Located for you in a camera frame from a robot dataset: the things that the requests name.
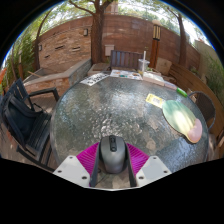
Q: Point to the wooden lamp post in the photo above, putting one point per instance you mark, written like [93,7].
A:
[155,43]

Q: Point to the clear plastic cup with straw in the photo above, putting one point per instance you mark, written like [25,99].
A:
[143,65]

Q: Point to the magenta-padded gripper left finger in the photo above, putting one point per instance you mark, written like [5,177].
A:
[71,168]

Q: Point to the stone raised bed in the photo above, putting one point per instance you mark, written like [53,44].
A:
[63,75]

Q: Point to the curved wooden bench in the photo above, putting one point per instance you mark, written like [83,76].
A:
[193,81]

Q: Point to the grey wall box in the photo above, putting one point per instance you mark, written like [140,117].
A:
[109,50]

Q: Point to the grey computer mouse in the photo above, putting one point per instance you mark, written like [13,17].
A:
[113,156]

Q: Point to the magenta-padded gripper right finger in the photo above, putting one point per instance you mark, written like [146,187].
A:
[151,168]

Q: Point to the black wall lamp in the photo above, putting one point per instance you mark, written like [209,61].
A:
[86,32]
[40,47]

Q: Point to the black plastic chair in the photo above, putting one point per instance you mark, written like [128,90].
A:
[23,123]

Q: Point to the slim tree trunk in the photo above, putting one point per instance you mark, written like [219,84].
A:
[182,43]

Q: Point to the small blue-white booklet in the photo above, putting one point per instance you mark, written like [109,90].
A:
[170,85]

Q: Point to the dark wicker chair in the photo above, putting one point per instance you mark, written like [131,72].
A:
[204,105]

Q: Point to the beige stone slab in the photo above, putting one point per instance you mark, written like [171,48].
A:
[164,66]

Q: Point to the thick forked tree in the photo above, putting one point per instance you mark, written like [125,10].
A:
[97,36]

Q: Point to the green mouse pad, pink rest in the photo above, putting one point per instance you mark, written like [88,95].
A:
[178,116]

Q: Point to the colourful printed brochure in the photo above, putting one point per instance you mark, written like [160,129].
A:
[126,74]

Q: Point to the dark slatted chair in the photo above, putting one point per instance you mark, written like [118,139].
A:
[125,59]

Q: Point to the black-and-white number plate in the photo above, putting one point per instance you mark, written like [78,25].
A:
[94,79]

